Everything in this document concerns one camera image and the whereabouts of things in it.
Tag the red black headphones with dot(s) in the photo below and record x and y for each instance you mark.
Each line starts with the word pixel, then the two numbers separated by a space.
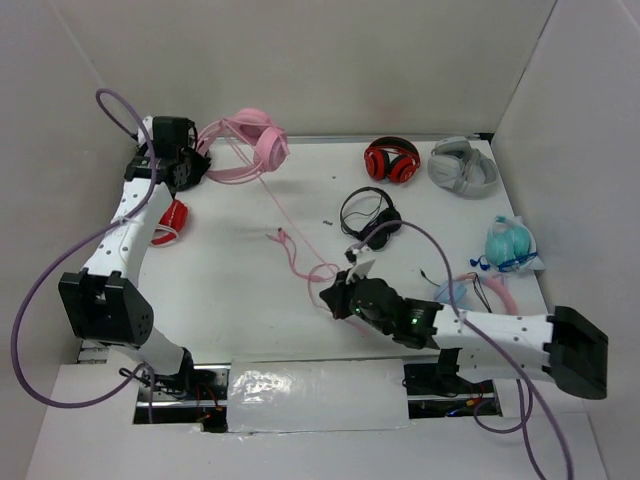
pixel 392 158

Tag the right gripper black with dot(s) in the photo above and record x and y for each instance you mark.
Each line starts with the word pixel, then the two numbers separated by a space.
pixel 336 294

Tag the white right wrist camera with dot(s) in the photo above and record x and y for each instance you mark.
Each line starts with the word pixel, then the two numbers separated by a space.
pixel 361 260

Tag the pink wired headphones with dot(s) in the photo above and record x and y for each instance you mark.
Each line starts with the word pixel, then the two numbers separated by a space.
pixel 262 147

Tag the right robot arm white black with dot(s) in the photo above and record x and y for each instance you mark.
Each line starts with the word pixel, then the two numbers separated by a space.
pixel 563 348

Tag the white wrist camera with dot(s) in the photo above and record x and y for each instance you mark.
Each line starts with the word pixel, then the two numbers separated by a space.
pixel 361 260
pixel 144 131

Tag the red white headphones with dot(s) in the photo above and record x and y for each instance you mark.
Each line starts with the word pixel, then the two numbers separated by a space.
pixel 171 224

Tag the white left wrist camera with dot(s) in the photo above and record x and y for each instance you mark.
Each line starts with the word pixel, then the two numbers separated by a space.
pixel 144 131

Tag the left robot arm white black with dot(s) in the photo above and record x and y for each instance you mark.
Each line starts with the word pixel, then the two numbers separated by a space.
pixel 102 300

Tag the black thin on-ear headphones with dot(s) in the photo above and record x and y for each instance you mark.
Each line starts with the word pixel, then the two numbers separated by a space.
pixel 374 238

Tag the white grey headphones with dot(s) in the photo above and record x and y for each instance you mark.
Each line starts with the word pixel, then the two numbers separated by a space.
pixel 456 166

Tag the light blue headphones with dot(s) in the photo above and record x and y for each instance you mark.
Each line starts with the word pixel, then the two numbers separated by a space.
pixel 451 292

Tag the white taped front panel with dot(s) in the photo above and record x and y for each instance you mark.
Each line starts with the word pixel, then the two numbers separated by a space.
pixel 317 396

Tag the teal headphones in bag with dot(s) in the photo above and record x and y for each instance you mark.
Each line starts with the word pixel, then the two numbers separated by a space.
pixel 509 247

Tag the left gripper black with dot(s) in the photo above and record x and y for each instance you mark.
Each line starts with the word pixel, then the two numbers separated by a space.
pixel 201 165

